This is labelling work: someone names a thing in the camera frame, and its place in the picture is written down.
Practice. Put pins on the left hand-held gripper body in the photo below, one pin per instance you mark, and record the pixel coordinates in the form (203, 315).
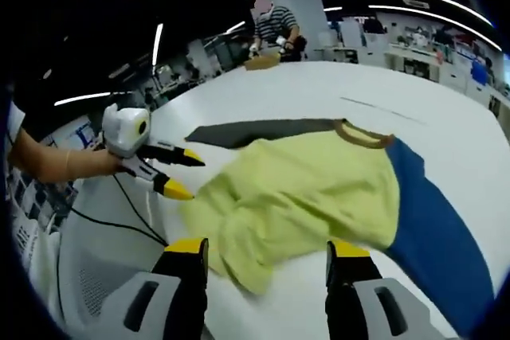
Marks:
(123, 133)

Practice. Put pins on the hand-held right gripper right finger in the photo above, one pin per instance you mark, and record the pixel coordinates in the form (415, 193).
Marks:
(350, 296)

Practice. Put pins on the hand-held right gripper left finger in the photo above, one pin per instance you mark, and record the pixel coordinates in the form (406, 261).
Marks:
(179, 292)

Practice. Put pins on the yellow blue grey garment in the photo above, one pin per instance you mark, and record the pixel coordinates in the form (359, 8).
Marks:
(311, 188)

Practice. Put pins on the brown cardboard box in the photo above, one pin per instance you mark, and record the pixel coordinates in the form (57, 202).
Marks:
(263, 62)

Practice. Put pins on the black bag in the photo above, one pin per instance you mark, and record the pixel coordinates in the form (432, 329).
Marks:
(299, 48)

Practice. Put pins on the ceiling air vent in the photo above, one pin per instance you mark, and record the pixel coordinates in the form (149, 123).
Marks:
(416, 4)

